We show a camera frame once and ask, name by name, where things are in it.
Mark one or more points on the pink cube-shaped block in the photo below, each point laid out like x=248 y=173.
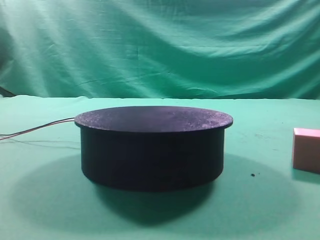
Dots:
x=306 y=150

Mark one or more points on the black round turntable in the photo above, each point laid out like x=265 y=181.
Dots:
x=152 y=148

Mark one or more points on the green backdrop cloth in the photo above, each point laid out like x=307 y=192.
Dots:
x=182 y=49

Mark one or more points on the green table cloth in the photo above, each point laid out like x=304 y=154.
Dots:
x=44 y=195

